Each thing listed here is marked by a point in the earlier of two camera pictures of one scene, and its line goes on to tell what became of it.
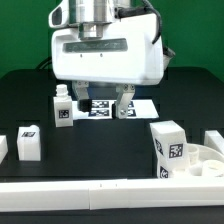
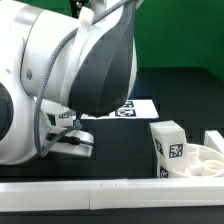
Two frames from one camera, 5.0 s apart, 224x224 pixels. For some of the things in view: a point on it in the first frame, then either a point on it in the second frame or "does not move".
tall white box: x=171 y=149 does not move
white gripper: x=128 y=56 → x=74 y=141
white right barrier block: x=213 y=139 does not move
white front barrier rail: x=112 y=194 does not move
